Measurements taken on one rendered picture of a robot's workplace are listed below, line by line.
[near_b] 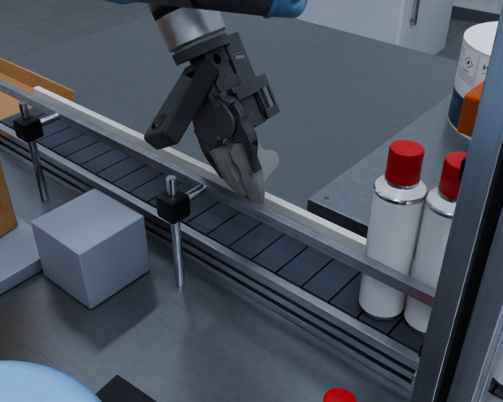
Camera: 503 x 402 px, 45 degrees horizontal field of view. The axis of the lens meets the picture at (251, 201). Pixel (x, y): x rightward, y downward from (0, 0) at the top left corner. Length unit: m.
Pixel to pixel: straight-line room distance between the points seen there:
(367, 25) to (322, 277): 2.52
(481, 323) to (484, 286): 0.03
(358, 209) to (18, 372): 0.61
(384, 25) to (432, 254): 2.57
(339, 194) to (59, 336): 0.42
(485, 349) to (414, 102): 0.89
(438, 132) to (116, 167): 0.53
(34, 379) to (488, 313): 0.28
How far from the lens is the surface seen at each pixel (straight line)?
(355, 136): 1.14
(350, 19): 3.22
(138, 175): 0.94
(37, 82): 1.36
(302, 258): 0.77
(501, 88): 0.36
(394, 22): 3.11
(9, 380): 0.33
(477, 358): 0.46
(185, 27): 0.73
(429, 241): 0.62
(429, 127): 1.09
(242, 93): 0.74
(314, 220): 0.77
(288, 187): 0.98
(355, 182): 0.92
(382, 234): 0.63
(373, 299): 0.68
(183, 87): 0.72
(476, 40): 1.07
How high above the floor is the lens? 1.37
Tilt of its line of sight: 35 degrees down
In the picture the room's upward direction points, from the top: straight up
